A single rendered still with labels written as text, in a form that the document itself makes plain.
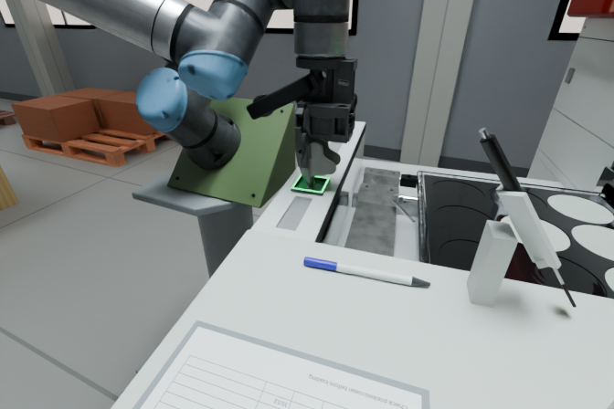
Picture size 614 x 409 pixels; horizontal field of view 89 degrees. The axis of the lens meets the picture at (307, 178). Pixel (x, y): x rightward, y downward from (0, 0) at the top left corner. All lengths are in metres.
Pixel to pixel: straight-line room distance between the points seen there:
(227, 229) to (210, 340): 0.61
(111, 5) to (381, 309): 0.44
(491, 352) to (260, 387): 0.20
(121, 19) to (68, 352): 1.49
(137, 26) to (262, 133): 0.45
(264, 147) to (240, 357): 0.57
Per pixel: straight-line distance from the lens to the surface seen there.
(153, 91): 0.72
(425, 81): 2.58
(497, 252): 0.34
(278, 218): 0.47
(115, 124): 3.83
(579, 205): 0.80
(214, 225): 0.91
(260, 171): 0.77
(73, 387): 1.64
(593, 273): 0.62
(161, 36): 0.44
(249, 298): 0.35
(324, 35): 0.44
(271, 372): 0.30
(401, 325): 0.34
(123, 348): 1.66
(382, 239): 0.57
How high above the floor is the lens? 1.23
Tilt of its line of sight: 28 degrees down
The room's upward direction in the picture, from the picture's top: straight up
